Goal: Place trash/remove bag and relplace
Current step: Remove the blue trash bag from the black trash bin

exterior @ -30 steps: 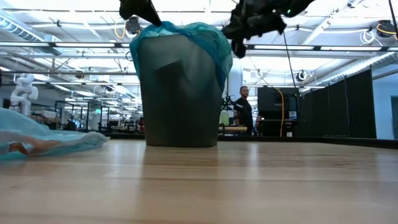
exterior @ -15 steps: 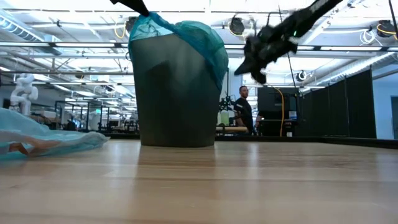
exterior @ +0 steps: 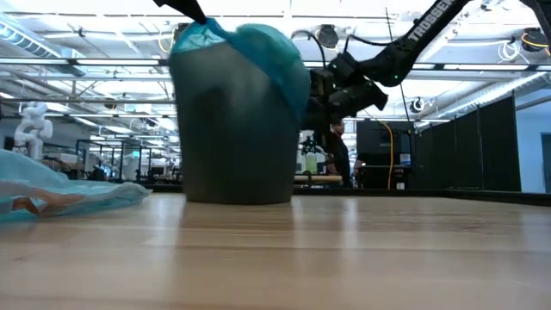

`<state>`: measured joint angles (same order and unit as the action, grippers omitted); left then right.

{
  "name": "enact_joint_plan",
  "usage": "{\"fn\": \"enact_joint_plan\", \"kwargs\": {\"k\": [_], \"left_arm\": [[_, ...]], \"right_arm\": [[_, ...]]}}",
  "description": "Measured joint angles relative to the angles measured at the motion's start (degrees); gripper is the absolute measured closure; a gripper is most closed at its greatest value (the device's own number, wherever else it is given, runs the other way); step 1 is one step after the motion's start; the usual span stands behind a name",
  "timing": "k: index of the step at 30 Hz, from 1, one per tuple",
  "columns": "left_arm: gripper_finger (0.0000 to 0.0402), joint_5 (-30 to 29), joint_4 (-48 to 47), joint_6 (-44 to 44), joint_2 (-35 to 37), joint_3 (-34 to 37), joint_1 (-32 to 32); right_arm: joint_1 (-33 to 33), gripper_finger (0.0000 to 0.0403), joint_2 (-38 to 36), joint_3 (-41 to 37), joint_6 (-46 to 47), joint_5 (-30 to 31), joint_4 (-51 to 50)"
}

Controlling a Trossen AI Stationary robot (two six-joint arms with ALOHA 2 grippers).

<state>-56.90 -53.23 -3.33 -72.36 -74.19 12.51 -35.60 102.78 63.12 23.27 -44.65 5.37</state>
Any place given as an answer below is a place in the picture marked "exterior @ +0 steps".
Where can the person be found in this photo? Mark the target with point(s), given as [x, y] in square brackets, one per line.
[340, 155]

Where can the grey trash bin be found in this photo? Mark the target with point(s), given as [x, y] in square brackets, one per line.
[237, 142]

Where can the black aluminium table frame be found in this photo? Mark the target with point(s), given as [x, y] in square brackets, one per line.
[430, 194]

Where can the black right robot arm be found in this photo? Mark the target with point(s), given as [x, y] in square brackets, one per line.
[413, 47]

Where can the black cabinet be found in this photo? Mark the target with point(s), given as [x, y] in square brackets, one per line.
[374, 142]

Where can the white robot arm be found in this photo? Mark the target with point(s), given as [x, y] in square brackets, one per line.
[32, 129]

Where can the wooden workbench top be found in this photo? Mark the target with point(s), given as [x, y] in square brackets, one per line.
[318, 178]

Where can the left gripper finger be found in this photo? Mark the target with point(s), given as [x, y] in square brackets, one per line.
[185, 8]

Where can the light blue fresh trash bag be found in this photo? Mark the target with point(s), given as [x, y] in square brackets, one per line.
[86, 194]

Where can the teal used trash bag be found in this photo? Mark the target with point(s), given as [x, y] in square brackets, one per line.
[267, 51]

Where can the black partition wall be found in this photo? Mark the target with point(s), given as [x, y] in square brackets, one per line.
[473, 146]

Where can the green bottle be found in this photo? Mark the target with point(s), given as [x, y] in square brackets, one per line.
[311, 163]

